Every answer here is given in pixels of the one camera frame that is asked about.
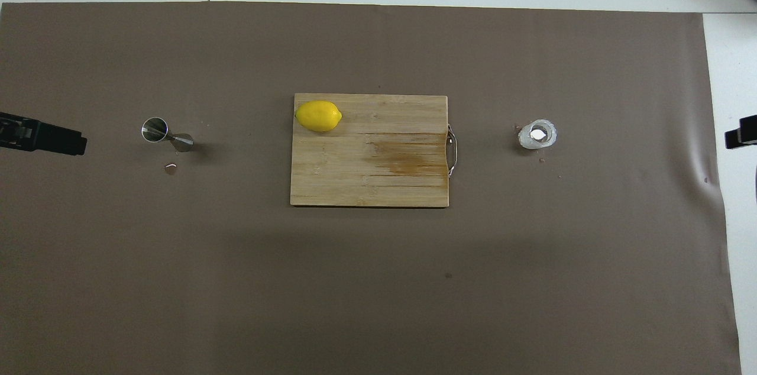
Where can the yellow lemon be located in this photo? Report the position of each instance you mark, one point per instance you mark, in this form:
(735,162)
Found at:
(318,116)

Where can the small clear glass cup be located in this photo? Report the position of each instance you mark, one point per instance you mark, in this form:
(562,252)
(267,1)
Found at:
(537,135)

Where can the wooden cutting board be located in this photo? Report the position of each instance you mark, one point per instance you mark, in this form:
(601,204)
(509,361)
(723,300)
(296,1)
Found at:
(366,174)

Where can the small liquid puddle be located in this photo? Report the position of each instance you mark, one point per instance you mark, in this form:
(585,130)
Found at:
(170,169)

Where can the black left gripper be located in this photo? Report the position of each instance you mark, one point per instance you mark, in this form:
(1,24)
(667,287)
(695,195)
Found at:
(9,132)

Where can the brown table mat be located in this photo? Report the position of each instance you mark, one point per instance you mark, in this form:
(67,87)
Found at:
(355,280)

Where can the steel double jigger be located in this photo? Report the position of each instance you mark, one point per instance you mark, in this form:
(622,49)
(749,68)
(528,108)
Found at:
(155,129)

